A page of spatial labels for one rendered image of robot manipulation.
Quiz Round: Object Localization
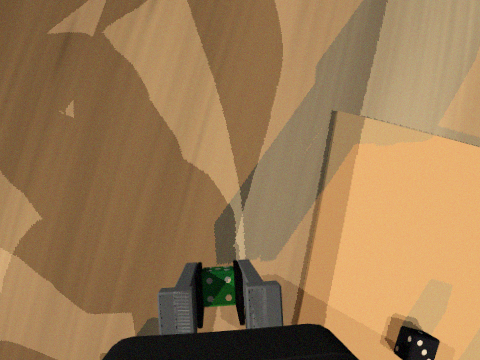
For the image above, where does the black die with white pips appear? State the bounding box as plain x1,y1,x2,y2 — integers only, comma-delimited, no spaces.
393,326,440,360

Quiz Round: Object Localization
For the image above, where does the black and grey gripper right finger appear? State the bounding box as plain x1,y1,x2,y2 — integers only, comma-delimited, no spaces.
233,259,283,329

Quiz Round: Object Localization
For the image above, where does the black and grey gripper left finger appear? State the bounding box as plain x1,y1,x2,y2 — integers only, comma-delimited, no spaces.
157,262,204,335

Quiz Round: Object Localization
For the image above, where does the green die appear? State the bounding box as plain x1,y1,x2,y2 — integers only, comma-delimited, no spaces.
202,266,236,307

